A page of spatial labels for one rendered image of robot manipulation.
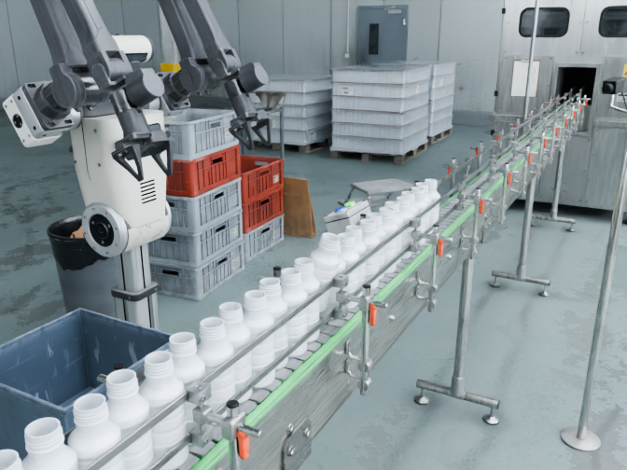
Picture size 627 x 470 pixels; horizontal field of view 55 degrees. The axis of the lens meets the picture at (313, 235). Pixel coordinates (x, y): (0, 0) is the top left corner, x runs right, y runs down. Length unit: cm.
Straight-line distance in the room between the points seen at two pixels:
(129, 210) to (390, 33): 1051
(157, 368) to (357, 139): 727
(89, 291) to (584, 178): 426
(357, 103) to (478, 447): 590
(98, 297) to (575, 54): 427
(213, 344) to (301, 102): 759
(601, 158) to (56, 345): 497
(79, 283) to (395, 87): 537
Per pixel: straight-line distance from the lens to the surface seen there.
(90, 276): 321
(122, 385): 81
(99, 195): 174
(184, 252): 376
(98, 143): 168
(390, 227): 150
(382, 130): 787
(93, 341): 157
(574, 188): 586
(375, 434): 265
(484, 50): 1151
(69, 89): 148
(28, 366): 152
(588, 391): 268
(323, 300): 122
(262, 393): 106
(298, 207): 484
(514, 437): 275
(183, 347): 88
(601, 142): 577
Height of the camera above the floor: 158
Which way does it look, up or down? 18 degrees down
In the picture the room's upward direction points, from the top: straight up
